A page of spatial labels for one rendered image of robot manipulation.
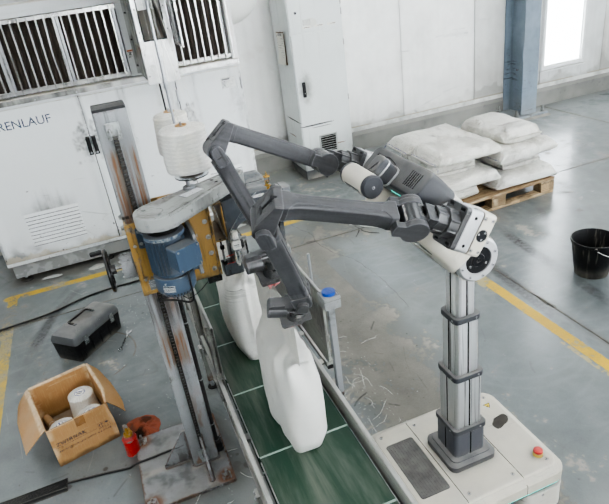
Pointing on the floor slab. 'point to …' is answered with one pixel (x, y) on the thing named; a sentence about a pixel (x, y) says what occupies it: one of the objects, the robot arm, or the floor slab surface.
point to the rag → (148, 424)
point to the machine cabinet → (81, 118)
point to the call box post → (335, 350)
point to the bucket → (593, 252)
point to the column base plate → (179, 467)
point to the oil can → (130, 441)
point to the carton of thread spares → (102, 429)
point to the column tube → (156, 293)
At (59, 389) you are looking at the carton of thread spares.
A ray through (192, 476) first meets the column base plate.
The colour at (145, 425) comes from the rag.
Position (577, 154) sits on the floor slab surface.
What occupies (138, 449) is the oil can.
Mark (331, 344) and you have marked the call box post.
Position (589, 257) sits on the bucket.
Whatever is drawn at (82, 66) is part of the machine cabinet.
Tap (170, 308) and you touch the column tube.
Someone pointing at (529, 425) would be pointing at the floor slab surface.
